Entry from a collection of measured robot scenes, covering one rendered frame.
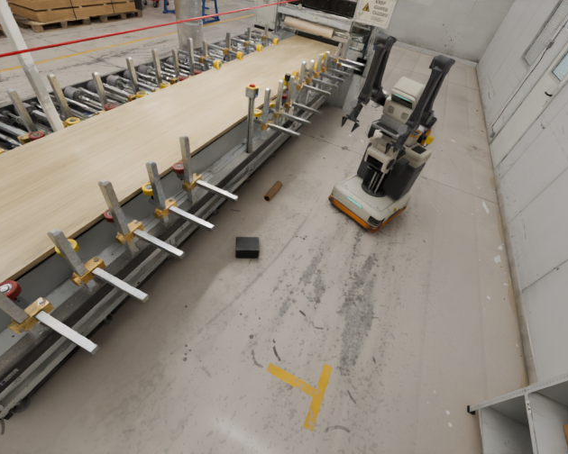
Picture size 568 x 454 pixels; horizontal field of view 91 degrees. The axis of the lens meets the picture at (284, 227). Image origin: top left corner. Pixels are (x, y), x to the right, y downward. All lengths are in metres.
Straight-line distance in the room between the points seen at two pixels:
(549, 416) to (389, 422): 0.80
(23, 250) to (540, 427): 2.53
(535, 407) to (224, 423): 1.65
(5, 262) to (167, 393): 1.10
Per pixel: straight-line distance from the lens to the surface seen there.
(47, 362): 2.17
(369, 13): 4.95
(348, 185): 3.02
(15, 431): 2.30
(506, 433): 2.46
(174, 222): 1.80
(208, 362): 2.08
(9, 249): 1.67
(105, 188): 1.38
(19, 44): 2.24
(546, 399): 2.20
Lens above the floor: 1.98
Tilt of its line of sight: 46 degrees down
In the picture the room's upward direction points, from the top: 12 degrees clockwise
